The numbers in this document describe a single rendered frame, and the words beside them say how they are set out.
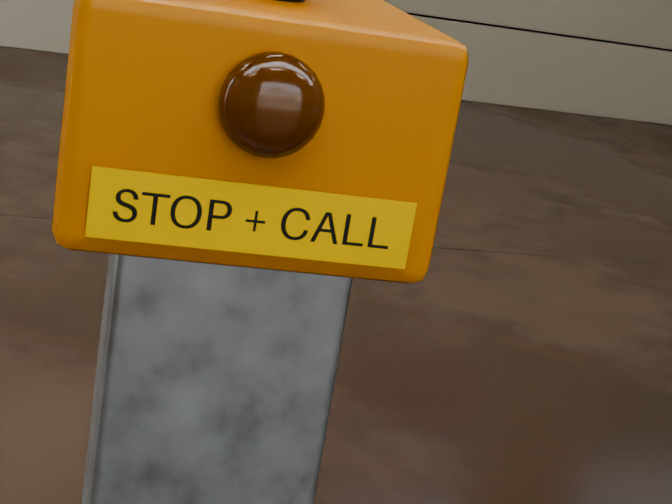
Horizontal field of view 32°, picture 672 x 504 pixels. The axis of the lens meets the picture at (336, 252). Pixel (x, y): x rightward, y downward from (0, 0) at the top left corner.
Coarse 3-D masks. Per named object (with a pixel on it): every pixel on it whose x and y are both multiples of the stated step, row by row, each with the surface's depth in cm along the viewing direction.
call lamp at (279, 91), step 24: (240, 72) 34; (264, 72) 34; (288, 72) 34; (312, 72) 35; (240, 96) 34; (264, 96) 34; (288, 96) 34; (312, 96) 34; (240, 120) 34; (264, 120) 34; (288, 120) 34; (312, 120) 35; (240, 144) 35; (264, 144) 35; (288, 144) 35
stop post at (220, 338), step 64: (128, 0) 34; (192, 0) 35; (256, 0) 38; (320, 0) 41; (128, 64) 34; (192, 64) 34; (320, 64) 35; (384, 64) 35; (448, 64) 36; (64, 128) 35; (128, 128) 35; (192, 128) 35; (320, 128) 36; (384, 128) 36; (448, 128) 36; (64, 192) 35; (128, 192) 35; (192, 192) 36; (256, 192) 36; (320, 192) 36; (384, 192) 37; (128, 256) 38; (192, 256) 36; (256, 256) 37; (320, 256) 37; (384, 256) 37; (128, 320) 39; (192, 320) 39; (256, 320) 39; (320, 320) 40; (128, 384) 39; (192, 384) 40; (256, 384) 40; (320, 384) 41; (128, 448) 40; (192, 448) 41; (256, 448) 41; (320, 448) 42
